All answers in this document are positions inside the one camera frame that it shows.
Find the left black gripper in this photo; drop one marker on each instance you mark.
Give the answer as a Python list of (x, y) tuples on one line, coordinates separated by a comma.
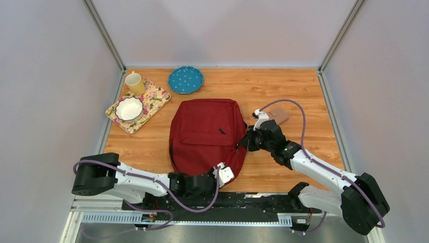
[(211, 174)]

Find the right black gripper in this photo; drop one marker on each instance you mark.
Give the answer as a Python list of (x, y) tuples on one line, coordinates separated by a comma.
[(247, 142)]

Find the brown leather wallet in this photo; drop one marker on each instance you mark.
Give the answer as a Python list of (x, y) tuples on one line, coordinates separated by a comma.
[(279, 115)]

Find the red backpack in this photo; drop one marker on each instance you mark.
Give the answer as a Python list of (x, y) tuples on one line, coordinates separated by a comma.
[(204, 133)]

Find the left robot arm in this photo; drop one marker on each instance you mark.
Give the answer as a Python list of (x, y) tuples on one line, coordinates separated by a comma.
[(105, 174)]

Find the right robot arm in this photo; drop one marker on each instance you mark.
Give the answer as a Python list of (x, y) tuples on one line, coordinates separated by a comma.
[(358, 199)]

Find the blue polka dot plate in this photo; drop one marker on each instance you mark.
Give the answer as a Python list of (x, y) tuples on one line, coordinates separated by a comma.
[(185, 80)]

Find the floral rectangular tray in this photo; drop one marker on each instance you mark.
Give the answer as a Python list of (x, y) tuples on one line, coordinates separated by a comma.
[(153, 100)]

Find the white scalloped bowl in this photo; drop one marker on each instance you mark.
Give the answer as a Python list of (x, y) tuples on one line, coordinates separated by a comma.
[(129, 110)]

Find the yellow mug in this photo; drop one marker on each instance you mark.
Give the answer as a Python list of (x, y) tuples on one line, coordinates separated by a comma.
[(135, 83)]

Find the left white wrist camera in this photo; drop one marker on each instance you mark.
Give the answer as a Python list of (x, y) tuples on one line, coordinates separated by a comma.
[(223, 174)]

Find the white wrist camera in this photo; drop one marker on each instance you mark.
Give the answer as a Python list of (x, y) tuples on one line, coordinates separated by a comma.
[(223, 174), (260, 117)]

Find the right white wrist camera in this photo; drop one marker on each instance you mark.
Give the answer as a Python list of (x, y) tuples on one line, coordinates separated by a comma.
[(260, 117)]

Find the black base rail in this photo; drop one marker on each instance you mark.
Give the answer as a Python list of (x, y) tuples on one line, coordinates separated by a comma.
[(234, 208)]

